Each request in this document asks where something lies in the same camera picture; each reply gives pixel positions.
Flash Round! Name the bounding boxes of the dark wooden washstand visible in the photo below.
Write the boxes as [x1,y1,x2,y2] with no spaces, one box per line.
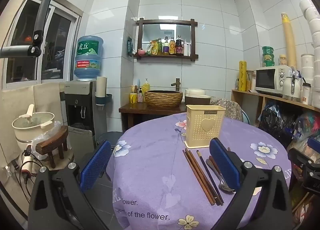
[119,102,187,133]

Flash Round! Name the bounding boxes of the sliding window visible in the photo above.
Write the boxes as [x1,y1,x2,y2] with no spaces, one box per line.
[2,0,81,88]

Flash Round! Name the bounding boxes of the grey water dispenser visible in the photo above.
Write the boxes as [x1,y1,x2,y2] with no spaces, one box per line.
[64,80,108,150]

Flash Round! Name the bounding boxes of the brown handled spoon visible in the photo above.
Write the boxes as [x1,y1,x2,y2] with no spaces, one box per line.
[209,155,222,174]

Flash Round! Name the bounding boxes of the yellow pump soap bottle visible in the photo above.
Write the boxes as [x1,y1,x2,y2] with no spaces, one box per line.
[141,78,151,96]

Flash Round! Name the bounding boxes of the wooden framed mirror shelf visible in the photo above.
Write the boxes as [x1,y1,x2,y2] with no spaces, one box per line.
[132,17,199,63]

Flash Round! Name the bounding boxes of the black plastic bag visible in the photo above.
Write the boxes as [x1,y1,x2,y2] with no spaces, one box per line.
[258,102,298,143]

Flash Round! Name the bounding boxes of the row of condiment bottles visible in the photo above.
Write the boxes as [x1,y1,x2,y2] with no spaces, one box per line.
[146,35,192,56]

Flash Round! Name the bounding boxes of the light wooden shelf unit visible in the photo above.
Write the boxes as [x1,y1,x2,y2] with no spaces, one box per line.
[231,89,320,130]

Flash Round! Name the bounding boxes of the tall stack of paper cups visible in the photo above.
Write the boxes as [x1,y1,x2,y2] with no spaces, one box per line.
[280,12,298,68]

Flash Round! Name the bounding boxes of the brown wooden chopstick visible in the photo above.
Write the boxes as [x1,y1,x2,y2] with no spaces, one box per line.
[182,149,215,206]
[188,150,222,205]
[185,148,218,205]

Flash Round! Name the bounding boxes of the yellow toothbrush cup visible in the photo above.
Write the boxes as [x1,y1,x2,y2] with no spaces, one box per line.
[129,85,139,104]

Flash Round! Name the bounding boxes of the white microwave oven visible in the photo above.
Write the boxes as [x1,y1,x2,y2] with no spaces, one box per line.
[253,65,301,98]

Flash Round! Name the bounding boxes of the black power cable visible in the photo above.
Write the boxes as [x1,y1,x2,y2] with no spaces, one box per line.
[9,145,38,198]

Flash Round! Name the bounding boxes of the purple floral tablecloth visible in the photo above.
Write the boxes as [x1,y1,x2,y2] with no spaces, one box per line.
[112,112,293,230]

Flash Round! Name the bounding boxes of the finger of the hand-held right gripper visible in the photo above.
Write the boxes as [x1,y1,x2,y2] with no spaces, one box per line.
[287,148,320,170]
[307,137,320,149]

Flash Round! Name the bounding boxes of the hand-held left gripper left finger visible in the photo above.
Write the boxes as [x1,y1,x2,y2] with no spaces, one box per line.
[28,140,112,230]

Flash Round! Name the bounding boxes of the grey round stool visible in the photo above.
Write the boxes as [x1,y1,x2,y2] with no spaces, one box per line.
[97,131,124,151]

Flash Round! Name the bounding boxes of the stack of white paper rolls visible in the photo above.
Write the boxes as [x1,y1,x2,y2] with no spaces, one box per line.
[299,0,320,108]

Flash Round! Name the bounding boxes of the green hanging packet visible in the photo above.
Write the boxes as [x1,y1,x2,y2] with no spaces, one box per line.
[126,36,134,57]

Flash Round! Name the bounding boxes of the beige box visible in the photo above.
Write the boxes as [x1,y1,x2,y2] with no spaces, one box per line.
[246,70,256,92]

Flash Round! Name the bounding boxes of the cream perforated utensil basket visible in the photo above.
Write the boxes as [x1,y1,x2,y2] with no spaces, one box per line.
[184,104,226,148]

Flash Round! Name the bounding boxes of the yellow printed tube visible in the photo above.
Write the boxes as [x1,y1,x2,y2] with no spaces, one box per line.
[239,61,248,91]

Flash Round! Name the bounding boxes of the wicker pattern wash basin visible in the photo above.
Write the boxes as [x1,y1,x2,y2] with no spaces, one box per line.
[144,90,184,108]

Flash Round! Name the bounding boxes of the grey jointed stand arm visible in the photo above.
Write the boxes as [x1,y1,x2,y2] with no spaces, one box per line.
[0,0,63,58]

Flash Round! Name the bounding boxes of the mottled knit blanket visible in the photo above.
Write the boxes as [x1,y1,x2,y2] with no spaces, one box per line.
[210,97,243,122]

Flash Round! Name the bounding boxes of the beige cover cloth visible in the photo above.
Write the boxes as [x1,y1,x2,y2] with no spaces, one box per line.
[0,82,66,160]

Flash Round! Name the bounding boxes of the white paper cup tube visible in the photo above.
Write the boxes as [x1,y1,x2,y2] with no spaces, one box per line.
[96,76,108,95]

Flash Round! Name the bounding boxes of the blue water jug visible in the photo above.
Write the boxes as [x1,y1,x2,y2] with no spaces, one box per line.
[74,35,104,81]

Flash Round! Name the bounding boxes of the white bottle with black lid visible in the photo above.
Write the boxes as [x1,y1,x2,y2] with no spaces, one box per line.
[301,82,312,106]

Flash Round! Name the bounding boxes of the chrome metal fixture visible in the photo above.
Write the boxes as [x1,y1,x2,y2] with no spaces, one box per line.
[289,66,302,96]

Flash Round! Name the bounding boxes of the colourful plastic bags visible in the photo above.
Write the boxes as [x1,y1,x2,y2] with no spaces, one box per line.
[287,112,320,152]

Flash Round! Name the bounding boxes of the dark chopstick with gold end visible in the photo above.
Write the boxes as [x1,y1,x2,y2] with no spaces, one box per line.
[196,150,225,204]

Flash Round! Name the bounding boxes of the grey spoon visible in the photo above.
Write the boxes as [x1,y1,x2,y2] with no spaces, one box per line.
[206,159,236,193]

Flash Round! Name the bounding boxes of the white and brown rice cooker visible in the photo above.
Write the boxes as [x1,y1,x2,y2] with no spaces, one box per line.
[184,89,212,107]

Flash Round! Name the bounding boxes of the dark blue cup holder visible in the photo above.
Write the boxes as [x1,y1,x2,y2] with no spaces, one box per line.
[95,93,112,107]

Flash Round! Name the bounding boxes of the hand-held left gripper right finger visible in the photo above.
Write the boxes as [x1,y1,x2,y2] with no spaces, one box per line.
[209,138,293,230]

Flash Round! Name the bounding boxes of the clear plastic bag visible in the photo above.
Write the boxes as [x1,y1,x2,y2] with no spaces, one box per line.
[30,120,63,161]

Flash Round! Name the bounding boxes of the white and red hair dryer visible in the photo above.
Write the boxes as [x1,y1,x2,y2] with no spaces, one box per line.
[20,155,38,178]

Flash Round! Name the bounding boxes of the small dark wooden stool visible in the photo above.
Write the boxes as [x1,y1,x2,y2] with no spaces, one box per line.
[35,126,69,169]

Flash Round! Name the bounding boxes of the white cooking pot with lid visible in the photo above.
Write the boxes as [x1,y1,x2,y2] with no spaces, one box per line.
[12,104,55,149]

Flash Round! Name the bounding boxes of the round wooden board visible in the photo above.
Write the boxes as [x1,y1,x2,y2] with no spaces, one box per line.
[47,148,75,171]

